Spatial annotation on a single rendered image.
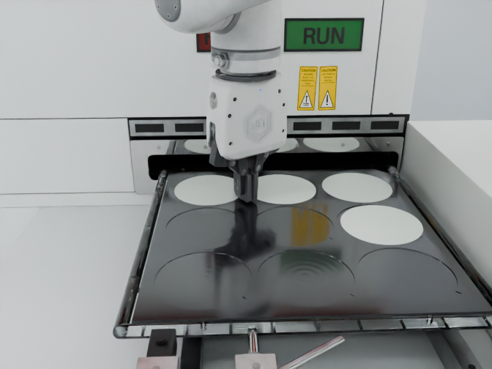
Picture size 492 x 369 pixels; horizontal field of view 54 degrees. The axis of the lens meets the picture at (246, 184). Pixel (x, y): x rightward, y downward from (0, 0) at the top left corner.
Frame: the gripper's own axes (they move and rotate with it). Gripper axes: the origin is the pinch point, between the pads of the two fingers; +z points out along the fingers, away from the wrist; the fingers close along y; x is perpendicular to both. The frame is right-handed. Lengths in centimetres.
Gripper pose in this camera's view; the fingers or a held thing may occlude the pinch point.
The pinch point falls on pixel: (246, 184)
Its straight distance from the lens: 66.6
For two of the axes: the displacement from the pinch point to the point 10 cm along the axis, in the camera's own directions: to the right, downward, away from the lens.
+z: 0.0, 9.1, 4.2
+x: -5.8, -3.5, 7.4
